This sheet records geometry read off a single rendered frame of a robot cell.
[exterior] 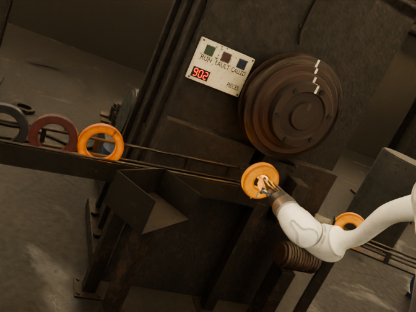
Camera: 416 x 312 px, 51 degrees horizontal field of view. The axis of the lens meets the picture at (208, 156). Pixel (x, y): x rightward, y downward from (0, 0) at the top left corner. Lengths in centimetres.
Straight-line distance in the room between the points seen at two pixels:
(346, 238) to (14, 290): 135
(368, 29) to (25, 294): 192
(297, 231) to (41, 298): 114
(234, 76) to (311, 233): 82
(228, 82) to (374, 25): 75
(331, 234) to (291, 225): 16
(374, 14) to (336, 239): 112
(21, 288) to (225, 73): 126
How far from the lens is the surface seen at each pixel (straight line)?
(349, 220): 220
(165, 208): 172
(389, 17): 229
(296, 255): 215
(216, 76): 192
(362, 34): 222
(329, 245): 156
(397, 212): 132
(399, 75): 1039
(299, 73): 189
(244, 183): 175
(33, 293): 208
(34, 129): 178
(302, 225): 146
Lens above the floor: 132
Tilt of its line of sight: 16 degrees down
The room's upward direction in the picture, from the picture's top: 24 degrees clockwise
